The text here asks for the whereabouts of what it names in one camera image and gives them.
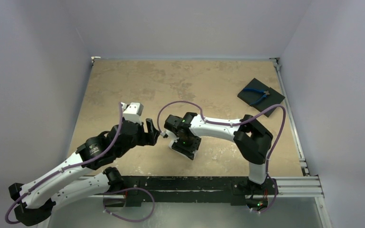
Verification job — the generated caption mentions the blue handled pliers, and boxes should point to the blue handled pliers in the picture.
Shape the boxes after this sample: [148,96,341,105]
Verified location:
[242,88,271,107]

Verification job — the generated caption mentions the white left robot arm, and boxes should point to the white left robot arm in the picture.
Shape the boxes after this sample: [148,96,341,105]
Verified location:
[5,118,161,227]

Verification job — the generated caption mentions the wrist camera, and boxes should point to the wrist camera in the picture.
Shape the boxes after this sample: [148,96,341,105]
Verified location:
[121,102,144,125]
[160,130,173,138]

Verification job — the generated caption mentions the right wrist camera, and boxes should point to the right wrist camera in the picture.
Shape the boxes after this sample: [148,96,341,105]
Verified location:
[160,130,173,138]

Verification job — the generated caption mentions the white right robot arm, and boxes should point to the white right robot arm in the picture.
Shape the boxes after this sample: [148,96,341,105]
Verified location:
[163,112,273,193]

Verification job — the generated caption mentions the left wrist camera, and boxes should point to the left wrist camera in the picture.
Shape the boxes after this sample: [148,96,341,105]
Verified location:
[121,102,144,125]

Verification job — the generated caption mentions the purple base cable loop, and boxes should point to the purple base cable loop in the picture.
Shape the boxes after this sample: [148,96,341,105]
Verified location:
[102,187,156,223]

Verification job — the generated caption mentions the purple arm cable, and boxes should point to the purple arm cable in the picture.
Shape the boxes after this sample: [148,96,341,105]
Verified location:
[156,100,287,177]
[5,102,125,225]

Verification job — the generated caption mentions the black flat box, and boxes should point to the black flat box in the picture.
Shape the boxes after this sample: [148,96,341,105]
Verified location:
[237,78,285,112]

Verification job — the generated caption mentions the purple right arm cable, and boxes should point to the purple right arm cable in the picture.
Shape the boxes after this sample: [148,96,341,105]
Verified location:
[156,100,287,177]

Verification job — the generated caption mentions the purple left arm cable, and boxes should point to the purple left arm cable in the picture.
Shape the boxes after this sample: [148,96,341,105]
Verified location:
[5,102,125,225]

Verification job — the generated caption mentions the aluminium frame rail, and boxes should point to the aluminium frame rail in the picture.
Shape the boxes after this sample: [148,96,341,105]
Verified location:
[37,174,324,228]

